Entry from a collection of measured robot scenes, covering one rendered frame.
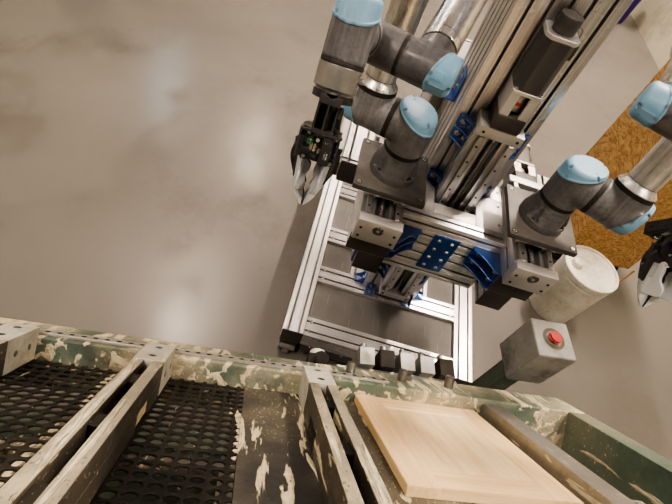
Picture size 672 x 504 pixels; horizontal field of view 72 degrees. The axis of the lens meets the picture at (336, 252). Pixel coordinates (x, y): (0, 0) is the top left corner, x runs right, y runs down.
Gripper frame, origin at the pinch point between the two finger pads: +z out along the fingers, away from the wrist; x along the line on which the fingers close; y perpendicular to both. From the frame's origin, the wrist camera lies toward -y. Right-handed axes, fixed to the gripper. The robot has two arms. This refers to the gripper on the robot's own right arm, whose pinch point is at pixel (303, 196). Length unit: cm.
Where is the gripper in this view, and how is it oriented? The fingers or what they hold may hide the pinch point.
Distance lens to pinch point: 88.8
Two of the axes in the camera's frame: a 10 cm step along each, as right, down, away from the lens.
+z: -3.0, 8.7, 4.0
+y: -0.5, 4.0, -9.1
